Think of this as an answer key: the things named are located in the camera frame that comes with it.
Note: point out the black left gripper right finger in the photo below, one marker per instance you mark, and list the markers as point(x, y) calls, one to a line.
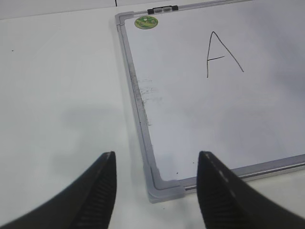
point(227, 202)

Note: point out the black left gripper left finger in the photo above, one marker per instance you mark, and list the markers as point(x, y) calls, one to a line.
point(87, 203)

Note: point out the white board with grey frame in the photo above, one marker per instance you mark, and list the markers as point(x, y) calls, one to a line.
point(225, 76)

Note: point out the black clear marker clip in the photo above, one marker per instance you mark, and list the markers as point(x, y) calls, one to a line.
point(162, 9)

